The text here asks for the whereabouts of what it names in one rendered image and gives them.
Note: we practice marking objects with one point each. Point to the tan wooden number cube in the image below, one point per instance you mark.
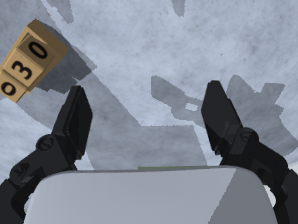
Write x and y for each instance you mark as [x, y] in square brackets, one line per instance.
[28, 61]
[11, 87]

